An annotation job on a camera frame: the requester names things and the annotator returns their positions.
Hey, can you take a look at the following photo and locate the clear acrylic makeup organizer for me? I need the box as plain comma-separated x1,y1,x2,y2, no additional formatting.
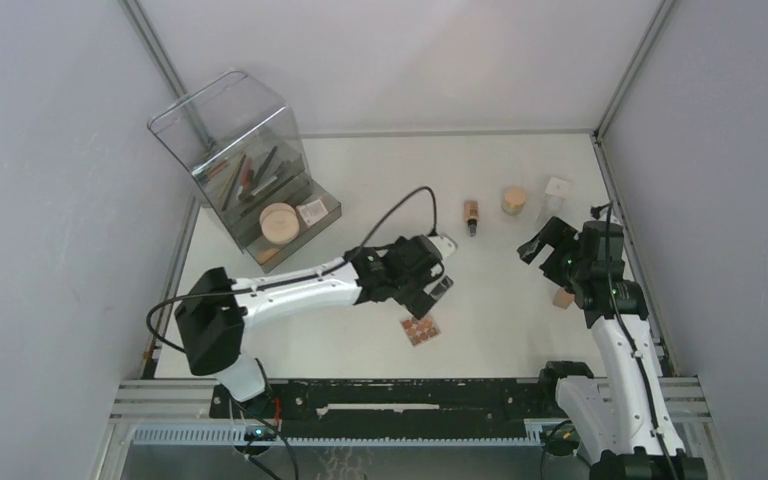
147,70,342,273

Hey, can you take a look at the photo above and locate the red lip pencil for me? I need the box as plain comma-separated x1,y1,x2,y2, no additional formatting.
237,158,253,198

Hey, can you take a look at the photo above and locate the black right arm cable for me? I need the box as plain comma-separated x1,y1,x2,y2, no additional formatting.
539,201,683,480

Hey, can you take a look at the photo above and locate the eyeshadow palette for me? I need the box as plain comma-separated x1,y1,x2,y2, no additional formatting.
400,317,441,347

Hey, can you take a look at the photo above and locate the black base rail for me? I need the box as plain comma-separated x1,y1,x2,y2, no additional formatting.
209,378,563,441

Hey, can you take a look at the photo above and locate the cream jar gold lid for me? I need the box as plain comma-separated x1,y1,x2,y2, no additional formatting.
501,187,528,216

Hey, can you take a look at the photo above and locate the BB cream tube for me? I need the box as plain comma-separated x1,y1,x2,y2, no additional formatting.
464,200,479,237

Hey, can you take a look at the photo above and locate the orange blender sponge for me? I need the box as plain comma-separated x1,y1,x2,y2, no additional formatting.
255,248,280,265

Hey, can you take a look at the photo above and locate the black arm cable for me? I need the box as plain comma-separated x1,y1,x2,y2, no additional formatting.
539,201,683,480
145,186,440,480

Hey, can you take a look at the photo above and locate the small square pink compact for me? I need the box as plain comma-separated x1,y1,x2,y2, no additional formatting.
296,197,329,228

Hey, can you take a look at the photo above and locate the round beige sponge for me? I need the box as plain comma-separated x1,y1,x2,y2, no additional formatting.
259,203,298,228
259,203,300,245

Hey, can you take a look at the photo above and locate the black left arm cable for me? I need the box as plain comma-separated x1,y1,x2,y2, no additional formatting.
145,186,440,480

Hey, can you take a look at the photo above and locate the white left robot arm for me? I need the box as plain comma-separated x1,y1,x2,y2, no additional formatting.
174,234,457,417

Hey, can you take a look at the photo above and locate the wooden handle brush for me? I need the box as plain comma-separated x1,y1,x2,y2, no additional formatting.
220,153,247,212

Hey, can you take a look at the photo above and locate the clear liquid bottle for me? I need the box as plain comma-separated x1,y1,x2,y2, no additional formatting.
535,177,571,228

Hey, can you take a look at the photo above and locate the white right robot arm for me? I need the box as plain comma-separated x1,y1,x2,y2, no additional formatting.
517,216,708,479

